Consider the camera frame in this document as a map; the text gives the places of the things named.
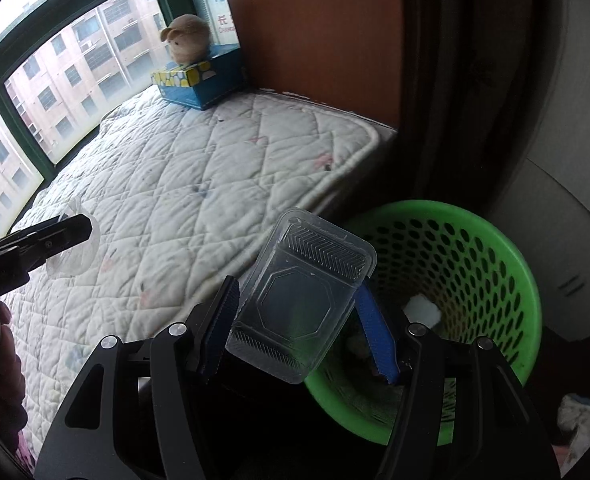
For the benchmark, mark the white printed carton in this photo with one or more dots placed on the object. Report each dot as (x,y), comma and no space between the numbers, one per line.
(215,10)

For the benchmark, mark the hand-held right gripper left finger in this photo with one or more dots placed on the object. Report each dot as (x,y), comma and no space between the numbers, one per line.
(222,320)

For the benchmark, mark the white foam block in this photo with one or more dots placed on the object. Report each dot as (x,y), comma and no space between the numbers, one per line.
(422,312)

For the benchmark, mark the blue patterned tissue box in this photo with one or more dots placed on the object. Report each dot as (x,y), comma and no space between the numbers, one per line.
(195,85)

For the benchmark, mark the white cabinet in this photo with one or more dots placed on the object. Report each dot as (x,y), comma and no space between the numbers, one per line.
(565,210)

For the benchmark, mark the green perforated plastic basket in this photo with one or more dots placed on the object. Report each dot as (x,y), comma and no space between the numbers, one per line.
(475,270)

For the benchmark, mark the clear plastic tray box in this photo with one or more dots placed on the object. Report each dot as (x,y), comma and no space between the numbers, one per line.
(295,300)

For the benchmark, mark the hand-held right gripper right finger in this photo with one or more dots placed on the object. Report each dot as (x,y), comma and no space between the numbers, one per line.
(375,330)

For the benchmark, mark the green framed window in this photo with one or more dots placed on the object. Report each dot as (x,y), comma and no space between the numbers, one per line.
(75,60)

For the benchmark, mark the beige plush toy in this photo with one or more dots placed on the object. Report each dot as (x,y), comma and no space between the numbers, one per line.
(187,37)

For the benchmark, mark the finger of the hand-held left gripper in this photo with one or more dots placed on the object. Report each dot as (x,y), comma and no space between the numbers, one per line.
(60,232)

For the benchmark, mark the brown wooden wardrobe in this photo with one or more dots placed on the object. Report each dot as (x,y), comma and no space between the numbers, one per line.
(325,35)

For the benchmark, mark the white crumpled cloth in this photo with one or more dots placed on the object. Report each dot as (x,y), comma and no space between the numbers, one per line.
(580,420)

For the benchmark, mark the clear plastic cup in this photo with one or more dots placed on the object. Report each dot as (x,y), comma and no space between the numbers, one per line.
(75,260)

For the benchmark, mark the white quilted mat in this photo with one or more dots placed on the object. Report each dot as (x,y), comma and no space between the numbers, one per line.
(175,185)

